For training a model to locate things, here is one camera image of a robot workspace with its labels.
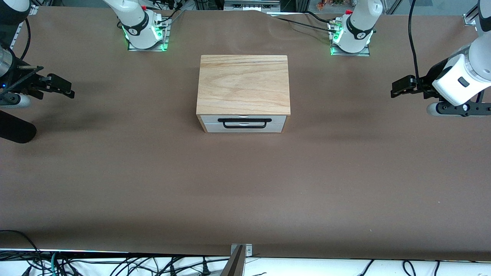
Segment black metal drawer handle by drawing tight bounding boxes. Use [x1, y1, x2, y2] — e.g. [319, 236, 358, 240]
[217, 118, 272, 129]

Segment wooden drawer cabinet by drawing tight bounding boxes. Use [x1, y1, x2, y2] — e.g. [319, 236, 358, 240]
[196, 55, 291, 134]

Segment black rounded object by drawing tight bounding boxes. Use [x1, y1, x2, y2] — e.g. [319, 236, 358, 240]
[0, 110, 37, 144]

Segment red orange artificial flowers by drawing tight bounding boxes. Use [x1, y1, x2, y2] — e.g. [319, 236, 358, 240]
[316, 0, 348, 10]

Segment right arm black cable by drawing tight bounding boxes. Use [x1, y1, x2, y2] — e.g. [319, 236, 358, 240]
[21, 28, 32, 60]

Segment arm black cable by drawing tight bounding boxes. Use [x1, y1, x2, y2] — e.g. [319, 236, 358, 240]
[408, 0, 424, 83]
[21, 28, 32, 60]

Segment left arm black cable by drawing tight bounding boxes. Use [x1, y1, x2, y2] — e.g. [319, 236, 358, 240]
[408, 0, 424, 83]

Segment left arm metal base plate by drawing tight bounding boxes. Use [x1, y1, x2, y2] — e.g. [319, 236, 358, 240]
[330, 21, 371, 57]

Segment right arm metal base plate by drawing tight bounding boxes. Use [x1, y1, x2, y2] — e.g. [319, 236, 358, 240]
[128, 17, 170, 51]

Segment left base black cables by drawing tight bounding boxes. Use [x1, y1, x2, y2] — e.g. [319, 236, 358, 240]
[274, 11, 340, 34]

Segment base black cables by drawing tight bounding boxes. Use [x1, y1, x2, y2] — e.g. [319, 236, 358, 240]
[146, 0, 185, 25]
[274, 11, 340, 34]

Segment right base black cables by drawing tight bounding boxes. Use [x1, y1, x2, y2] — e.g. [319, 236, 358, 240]
[146, 0, 185, 25]

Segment black looping cable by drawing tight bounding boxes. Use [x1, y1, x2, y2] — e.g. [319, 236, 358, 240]
[0, 229, 41, 276]

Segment white fronted handleless drawer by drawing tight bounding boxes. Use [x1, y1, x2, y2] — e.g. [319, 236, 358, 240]
[203, 123, 287, 133]

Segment aluminium frame device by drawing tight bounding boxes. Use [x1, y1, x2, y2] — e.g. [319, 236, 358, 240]
[224, 0, 281, 12]

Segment small metal bracket plate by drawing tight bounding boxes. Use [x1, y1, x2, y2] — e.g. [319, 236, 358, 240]
[230, 244, 253, 256]

